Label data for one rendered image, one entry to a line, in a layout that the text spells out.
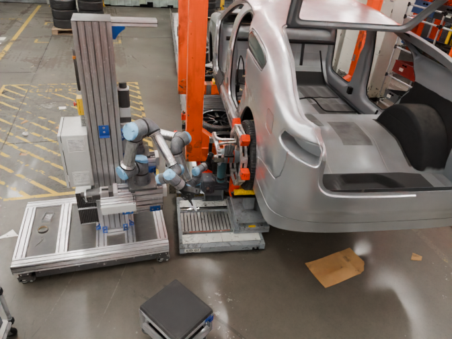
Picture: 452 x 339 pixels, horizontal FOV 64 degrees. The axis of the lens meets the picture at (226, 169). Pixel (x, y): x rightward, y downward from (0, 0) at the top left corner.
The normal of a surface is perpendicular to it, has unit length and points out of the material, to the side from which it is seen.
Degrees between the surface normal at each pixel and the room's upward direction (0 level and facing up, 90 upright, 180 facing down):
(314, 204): 96
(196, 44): 90
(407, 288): 0
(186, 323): 0
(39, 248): 0
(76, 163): 90
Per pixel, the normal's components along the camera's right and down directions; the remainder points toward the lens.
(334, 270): 0.09, -0.84
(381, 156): 0.13, -0.58
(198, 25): 0.15, 0.54
